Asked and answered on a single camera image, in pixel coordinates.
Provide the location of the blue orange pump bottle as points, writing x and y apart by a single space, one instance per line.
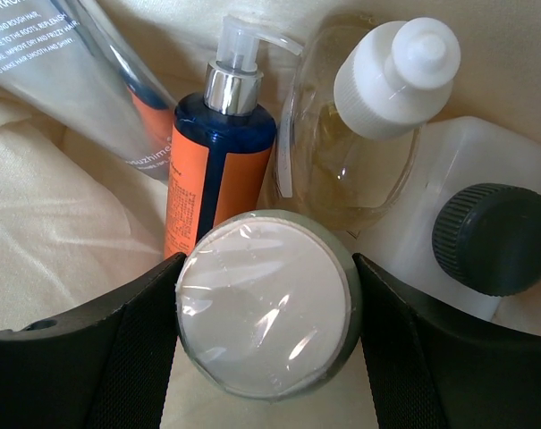
222 139

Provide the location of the clear grey tube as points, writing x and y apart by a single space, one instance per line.
68 60

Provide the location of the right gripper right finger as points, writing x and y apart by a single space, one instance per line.
431 365

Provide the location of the mustard canvas tote bag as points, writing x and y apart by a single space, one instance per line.
75 221

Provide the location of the clear bottle white cap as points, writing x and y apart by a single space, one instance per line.
269 304

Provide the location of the clear yellow liquid bottle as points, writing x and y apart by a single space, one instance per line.
349 132

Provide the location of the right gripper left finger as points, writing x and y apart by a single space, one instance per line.
104 364

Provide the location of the white square bottle black cap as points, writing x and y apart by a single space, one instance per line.
467 227

